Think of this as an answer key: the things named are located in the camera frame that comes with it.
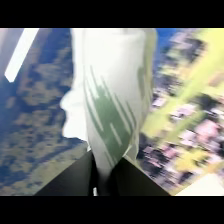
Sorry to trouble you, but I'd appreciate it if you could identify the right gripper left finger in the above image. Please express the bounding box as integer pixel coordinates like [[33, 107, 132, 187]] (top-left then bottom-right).
[[34, 149, 99, 197]]

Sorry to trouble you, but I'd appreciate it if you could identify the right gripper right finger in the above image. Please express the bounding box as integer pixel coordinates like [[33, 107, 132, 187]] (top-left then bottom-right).
[[107, 156, 170, 197]]

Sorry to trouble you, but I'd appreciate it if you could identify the white T-shirt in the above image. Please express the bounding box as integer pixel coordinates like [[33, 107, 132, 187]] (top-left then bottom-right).
[[59, 28, 159, 197]]

